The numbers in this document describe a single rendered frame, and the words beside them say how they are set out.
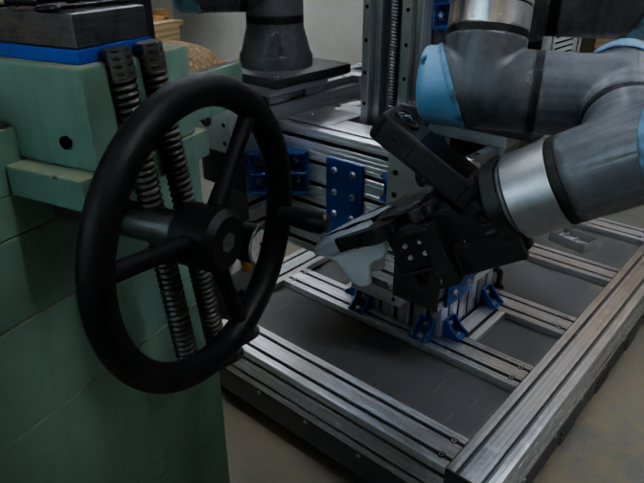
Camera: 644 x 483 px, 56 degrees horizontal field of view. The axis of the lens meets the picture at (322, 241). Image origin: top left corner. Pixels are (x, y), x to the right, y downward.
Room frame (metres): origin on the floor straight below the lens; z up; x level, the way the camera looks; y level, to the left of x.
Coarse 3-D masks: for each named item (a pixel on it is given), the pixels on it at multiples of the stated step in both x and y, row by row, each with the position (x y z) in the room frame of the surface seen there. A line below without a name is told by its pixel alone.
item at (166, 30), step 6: (156, 24) 0.95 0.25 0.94; (162, 24) 0.96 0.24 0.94; (168, 24) 0.97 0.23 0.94; (174, 24) 0.99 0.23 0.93; (156, 30) 0.95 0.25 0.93; (162, 30) 0.96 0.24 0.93; (168, 30) 0.97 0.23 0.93; (174, 30) 0.99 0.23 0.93; (156, 36) 0.95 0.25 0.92; (162, 36) 0.96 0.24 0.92; (168, 36) 0.97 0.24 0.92; (174, 36) 0.98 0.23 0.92
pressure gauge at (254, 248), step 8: (248, 224) 0.78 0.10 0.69; (256, 224) 0.78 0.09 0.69; (248, 232) 0.77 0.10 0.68; (256, 232) 0.77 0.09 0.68; (248, 240) 0.76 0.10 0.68; (256, 240) 0.77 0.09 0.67; (248, 248) 0.75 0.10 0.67; (256, 248) 0.77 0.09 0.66; (240, 256) 0.76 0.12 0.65; (248, 256) 0.76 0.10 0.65; (256, 256) 0.77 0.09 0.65; (248, 264) 0.79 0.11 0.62
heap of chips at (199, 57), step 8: (168, 40) 0.87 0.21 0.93; (176, 40) 0.87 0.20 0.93; (192, 48) 0.84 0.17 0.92; (200, 48) 0.85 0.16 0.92; (192, 56) 0.82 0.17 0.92; (200, 56) 0.83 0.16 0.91; (208, 56) 0.84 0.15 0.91; (192, 64) 0.81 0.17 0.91; (200, 64) 0.82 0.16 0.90; (208, 64) 0.83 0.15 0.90; (216, 64) 0.84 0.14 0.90
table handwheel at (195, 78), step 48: (192, 96) 0.48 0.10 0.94; (240, 96) 0.53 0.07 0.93; (144, 144) 0.42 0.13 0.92; (240, 144) 0.54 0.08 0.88; (96, 192) 0.39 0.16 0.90; (288, 192) 0.61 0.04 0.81; (96, 240) 0.38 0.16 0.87; (144, 240) 0.51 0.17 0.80; (192, 240) 0.47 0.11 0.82; (240, 240) 0.50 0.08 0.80; (96, 288) 0.37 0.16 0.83; (96, 336) 0.37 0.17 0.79; (240, 336) 0.51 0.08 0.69; (144, 384) 0.39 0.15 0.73; (192, 384) 0.44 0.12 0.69
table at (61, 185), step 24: (192, 72) 0.79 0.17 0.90; (216, 72) 0.82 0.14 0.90; (240, 72) 0.87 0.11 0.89; (0, 144) 0.53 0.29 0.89; (192, 144) 0.61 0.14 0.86; (0, 168) 0.52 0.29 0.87; (24, 168) 0.52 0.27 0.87; (48, 168) 0.52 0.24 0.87; (72, 168) 0.52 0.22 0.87; (0, 192) 0.52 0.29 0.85; (24, 192) 0.51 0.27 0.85; (48, 192) 0.50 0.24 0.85; (72, 192) 0.49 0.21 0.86
